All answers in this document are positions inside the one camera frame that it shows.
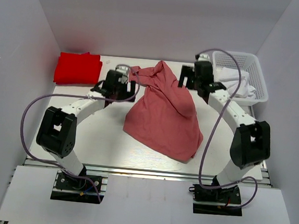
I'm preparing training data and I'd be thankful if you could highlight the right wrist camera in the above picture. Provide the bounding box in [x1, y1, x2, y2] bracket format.
[195, 53, 211, 62]

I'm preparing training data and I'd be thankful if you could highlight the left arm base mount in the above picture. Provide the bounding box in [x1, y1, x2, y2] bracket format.
[50, 171, 100, 205]

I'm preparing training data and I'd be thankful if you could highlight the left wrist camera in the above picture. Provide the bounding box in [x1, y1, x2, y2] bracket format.
[115, 64, 130, 76]

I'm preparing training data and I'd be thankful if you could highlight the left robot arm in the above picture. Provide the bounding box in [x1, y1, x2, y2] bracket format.
[36, 65, 138, 189]

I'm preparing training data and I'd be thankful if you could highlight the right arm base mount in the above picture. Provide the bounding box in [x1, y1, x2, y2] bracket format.
[189, 184, 242, 217]

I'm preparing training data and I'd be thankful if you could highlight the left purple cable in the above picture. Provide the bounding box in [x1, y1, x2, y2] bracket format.
[14, 55, 143, 207]

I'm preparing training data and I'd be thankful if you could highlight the white t-shirt in basket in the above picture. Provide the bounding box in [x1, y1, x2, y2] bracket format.
[215, 67, 256, 99]

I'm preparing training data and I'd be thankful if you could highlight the folded red t-shirt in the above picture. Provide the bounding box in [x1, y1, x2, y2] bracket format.
[53, 52, 102, 85]

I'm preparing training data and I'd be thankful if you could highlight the pink t-shirt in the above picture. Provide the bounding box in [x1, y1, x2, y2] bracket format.
[123, 61, 204, 162]

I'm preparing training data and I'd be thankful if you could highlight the white plastic basket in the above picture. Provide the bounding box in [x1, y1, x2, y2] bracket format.
[212, 51, 269, 107]

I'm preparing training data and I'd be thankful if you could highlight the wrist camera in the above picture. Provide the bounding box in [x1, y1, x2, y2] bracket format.
[115, 64, 130, 76]
[195, 53, 211, 62]

